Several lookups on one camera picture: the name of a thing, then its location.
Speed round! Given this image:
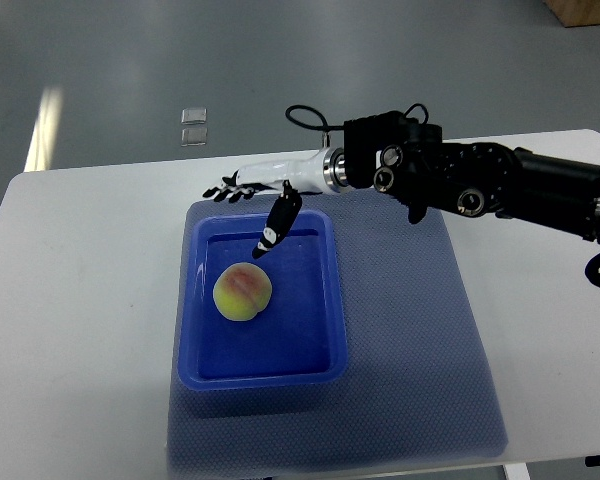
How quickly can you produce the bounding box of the white table leg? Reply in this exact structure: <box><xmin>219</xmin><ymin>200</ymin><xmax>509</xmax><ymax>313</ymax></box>
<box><xmin>502</xmin><ymin>463</ymin><xmax>531</xmax><ymax>480</ymax></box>

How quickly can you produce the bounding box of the upper metal floor plate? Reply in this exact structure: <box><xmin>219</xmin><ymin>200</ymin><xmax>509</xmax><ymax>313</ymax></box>
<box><xmin>181</xmin><ymin>107</ymin><xmax>207</xmax><ymax>125</ymax></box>

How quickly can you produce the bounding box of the green red peach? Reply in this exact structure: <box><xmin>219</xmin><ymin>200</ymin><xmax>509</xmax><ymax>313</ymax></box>
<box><xmin>212</xmin><ymin>262</ymin><xmax>273</xmax><ymax>322</ymax></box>

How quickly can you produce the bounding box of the brown wooden box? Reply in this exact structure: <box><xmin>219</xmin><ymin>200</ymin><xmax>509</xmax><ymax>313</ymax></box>
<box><xmin>543</xmin><ymin>0</ymin><xmax>600</xmax><ymax>28</ymax></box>

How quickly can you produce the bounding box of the blue plastic tray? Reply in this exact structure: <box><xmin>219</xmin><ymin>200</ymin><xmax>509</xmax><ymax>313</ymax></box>
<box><xmin>176</xmin><ymin>211</ymin><xmax>348</xmax><ymax>392</ymax></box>

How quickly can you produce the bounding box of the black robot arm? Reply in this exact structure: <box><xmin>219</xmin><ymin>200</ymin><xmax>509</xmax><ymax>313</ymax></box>
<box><xmin>340</xmin><ymin>111</ymin><xmax>600</xmax><ymax>288</ymax></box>

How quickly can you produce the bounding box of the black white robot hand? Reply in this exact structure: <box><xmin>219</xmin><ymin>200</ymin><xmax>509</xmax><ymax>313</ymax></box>
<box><xmin>203</xmin><ymin>147</ymin><xmax>353</xmax><ymax>259</ymax></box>

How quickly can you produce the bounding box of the blue grey textured mat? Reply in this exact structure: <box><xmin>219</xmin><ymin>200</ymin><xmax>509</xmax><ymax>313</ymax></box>
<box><xmin>167</xmin><ymin>190</ymin><xmax>508</xmax><ymax>479</ymax></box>

